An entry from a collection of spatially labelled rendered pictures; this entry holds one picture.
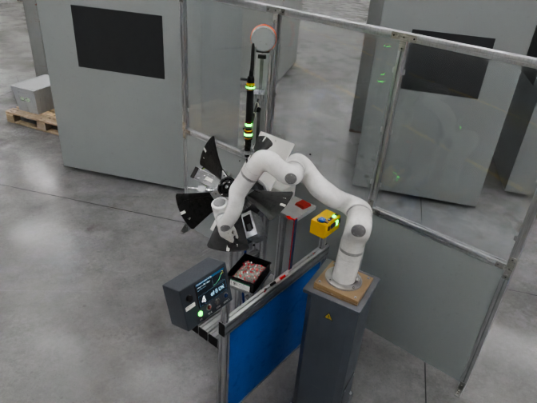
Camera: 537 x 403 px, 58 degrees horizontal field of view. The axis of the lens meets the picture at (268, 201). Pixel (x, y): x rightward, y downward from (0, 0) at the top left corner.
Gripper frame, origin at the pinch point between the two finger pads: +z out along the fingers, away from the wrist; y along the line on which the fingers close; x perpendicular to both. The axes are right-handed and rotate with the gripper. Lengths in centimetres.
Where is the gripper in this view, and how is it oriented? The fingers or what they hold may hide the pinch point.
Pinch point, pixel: (230, 244)
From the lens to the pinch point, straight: 261.1
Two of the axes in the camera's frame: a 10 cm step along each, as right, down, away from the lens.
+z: 1.2, 7.1, 6.9
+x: -6.2, 6.0, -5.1
